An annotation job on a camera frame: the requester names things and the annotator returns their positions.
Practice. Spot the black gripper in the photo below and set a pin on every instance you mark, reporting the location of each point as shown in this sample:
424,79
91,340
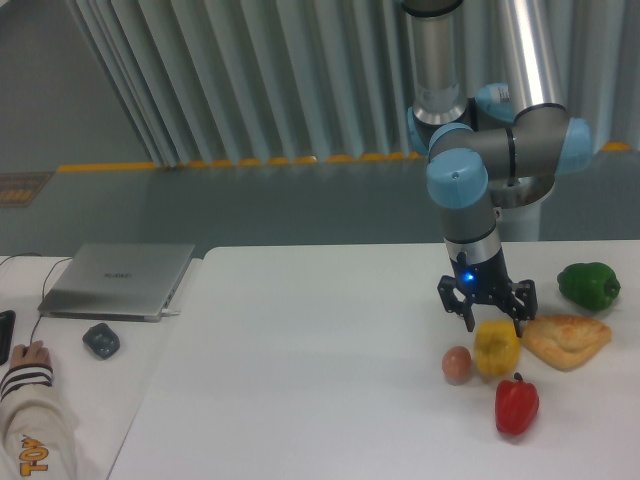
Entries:
487,283

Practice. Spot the yellow bell pepper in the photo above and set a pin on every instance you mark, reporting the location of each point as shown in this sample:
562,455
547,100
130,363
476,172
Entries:
496,348

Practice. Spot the cream sleeved forearm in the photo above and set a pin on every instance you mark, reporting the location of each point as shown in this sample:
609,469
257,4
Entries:
37,438

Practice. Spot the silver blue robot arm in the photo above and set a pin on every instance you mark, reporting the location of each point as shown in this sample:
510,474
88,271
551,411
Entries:
541,140

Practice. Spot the red bell pepper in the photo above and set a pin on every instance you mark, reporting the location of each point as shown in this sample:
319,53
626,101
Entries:
516,405

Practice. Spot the green bell pepper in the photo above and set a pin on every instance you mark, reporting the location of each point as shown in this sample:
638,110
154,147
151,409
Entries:
593,286

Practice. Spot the person's hand on mouse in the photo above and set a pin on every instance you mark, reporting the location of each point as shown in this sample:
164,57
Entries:
35,353

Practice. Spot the brown egg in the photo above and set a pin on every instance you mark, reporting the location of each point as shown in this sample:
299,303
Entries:
456,362

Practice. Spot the golden flat bread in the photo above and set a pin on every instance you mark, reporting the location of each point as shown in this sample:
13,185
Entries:
565,342

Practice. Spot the silver closed laptop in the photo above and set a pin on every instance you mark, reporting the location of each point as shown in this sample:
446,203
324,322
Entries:
121,281

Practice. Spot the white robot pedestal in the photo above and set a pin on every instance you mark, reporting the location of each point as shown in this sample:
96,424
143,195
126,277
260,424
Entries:
517,205

